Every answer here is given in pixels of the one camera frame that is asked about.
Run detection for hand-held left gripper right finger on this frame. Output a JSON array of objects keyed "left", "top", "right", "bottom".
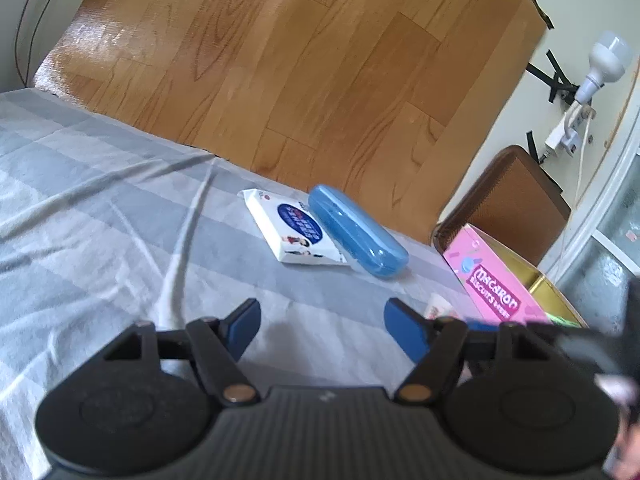
[{"left": 383, "top": 297, "right": 566, "bottom": 406}]

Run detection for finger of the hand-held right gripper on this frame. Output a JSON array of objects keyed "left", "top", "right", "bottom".
[{"left": 525, "top": 321, "right": 640, "bottom": 377}]

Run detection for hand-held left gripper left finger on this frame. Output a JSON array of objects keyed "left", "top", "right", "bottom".
[{"left": 97, "top": 298, "right": 262, "bottom": 407}]

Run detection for pink biscuit tin box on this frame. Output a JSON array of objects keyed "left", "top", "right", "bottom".
[{"left": 442, "top": 223, "right": 590, "bottom": 331}]

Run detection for white tissue pack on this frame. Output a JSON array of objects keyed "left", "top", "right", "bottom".
[{"left": 237, "top": 188, "right": 351, "bottom": 267}]

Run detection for blue glasses case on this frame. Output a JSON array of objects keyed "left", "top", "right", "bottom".
[{"left": 307, "top": 184, "right": 410, "bottom": 279}]

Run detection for black tape strip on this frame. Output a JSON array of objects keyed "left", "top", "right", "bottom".
[
  {"left": 524, "top": 129, "right": 544, "bottom": 164},
  {"left": 527, "top": 0, "right": 555, "bottom": 30}
]

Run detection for white power adapter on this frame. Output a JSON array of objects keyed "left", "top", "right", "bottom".
[{"left": 543, "top": 107, "right": 597, "bottom": 159}]

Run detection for wood grain backdrop sheet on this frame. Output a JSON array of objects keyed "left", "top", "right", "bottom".
[{"left": 30, "top": 0, "right": 549, "bottom": 257}]

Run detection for crossed black tape strips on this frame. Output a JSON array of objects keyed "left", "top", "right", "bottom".
[{"left": 524, "top": 49, "right": 577, "bottom": 104}]

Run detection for white lamp bulb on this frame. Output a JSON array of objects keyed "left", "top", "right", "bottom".
[{"left": 573, "top": 30, "right": 634, "bottom": 106}]

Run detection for white window frame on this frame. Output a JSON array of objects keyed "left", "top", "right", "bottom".
[{"left": 540, "top": 60, "right": 640, "bottom": 342}]

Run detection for thin black cable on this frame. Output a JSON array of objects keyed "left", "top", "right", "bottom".
[{"left": 13, "top": 0, "right": 72, "bottom": 87}]

